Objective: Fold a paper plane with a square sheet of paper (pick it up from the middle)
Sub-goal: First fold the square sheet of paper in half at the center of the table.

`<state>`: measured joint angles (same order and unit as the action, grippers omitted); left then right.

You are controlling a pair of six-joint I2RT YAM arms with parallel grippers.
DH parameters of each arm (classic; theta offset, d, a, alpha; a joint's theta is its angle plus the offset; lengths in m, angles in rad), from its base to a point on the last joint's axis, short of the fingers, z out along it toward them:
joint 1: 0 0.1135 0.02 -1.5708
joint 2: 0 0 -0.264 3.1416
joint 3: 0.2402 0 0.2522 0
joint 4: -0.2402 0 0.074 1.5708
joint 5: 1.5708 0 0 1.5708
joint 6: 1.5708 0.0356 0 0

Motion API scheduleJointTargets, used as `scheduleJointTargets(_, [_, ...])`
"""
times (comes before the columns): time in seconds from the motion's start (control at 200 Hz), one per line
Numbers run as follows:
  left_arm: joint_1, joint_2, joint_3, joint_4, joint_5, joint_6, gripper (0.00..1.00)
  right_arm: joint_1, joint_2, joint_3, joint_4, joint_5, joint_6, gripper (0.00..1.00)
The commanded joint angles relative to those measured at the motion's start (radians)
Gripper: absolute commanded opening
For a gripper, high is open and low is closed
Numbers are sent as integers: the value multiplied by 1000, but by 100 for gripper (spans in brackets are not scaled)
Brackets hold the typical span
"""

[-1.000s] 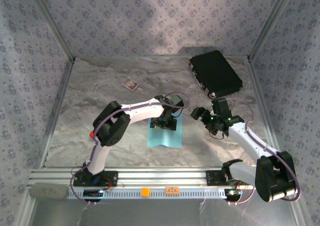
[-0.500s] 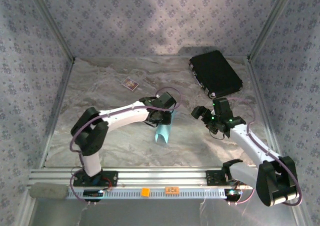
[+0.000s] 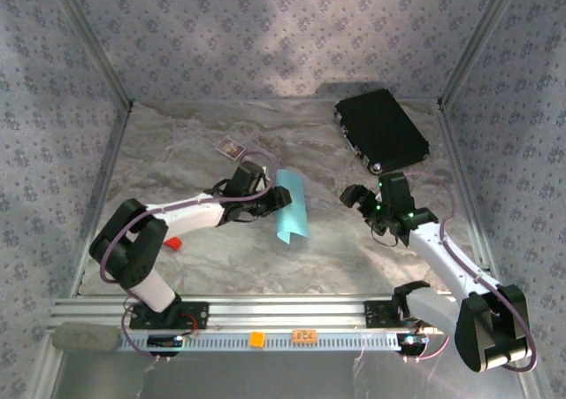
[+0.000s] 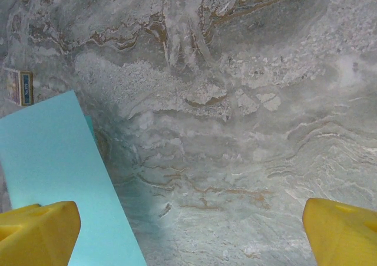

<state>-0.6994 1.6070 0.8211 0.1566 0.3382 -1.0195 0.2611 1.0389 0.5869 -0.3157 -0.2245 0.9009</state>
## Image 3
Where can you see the light blue paper sheet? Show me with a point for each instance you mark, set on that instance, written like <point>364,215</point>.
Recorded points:
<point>294,222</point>

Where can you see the small red block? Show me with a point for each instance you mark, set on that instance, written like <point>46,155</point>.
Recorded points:
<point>173,243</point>

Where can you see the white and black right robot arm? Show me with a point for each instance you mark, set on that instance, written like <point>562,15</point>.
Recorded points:
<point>442,257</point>

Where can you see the orange number label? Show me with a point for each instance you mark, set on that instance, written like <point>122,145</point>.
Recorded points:
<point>304,336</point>

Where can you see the black hard case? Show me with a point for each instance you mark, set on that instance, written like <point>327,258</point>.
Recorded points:
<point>380,129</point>

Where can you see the small printed card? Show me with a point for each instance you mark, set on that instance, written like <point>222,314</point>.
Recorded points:
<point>230,148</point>

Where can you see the right controller board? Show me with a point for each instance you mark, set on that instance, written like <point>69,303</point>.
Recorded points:
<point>412,340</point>

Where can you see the left controller board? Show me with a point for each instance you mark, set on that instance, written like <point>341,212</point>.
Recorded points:
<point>164,341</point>

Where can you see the orange square tag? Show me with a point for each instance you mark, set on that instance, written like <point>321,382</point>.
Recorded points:
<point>257,339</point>

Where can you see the aluminium frame post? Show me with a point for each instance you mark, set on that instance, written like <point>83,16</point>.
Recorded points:
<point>482,40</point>

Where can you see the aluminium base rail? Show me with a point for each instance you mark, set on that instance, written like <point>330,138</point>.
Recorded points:
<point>287,312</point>

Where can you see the grey foam block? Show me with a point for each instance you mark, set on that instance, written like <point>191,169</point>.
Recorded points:
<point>86,337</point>

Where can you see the controller board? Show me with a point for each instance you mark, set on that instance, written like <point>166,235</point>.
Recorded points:
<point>164,341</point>
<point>412,340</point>

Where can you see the aluminium side rail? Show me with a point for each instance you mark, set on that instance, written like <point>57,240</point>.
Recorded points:
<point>464,195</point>
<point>104,195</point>

